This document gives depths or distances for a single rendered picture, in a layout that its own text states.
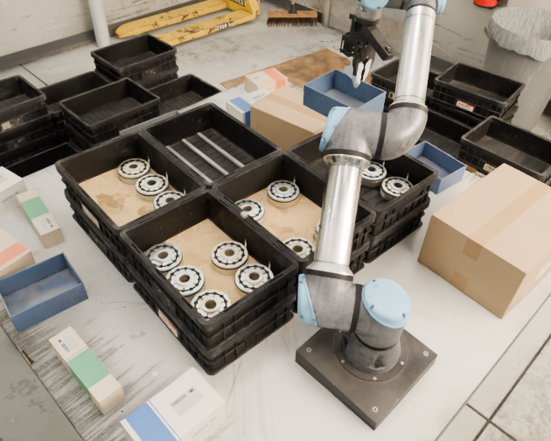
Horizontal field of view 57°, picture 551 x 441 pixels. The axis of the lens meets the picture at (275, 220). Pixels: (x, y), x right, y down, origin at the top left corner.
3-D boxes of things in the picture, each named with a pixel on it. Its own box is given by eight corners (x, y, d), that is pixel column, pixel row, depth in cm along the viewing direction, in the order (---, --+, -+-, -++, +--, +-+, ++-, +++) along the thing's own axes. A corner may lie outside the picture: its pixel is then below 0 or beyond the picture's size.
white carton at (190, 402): (156, 479, 112) (150, 462, 106) (126, 439, 118) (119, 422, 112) (226, 419, 122) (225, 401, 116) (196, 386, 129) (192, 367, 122)
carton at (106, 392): (126, 398, 126) (122, 386, 121) (104, 415, 122) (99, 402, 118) (75, 339, 138) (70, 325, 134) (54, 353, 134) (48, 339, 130)
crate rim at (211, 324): (301, 270, 131) (302, 264, 129) (205, 334, 116) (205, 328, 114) (209, 193, 152) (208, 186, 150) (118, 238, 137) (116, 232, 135)
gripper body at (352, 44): (354, 49, 160) (361, 10, 152) (375, 59, 155) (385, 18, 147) (338, 54, 155) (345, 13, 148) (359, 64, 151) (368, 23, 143)
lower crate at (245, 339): (296, 318, 145) (299, 291, 136) (211, 381, 130) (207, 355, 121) (212, 241, 166) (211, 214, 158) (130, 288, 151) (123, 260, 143)
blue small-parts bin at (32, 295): (69, 267, 156) (63, 251, 152) (88, 298, 148) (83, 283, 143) (1, 297, 147) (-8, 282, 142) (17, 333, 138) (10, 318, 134)
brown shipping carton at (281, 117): (340, 143, 210) (345, 108, 199) (310, 168, 197) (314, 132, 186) (282, 118, 223) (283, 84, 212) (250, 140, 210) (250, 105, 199)
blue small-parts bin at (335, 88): (382, 112, 157) (387, 91, 152) (352, 130, 149) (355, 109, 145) (333, 88, 167) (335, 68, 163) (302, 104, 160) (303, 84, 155)
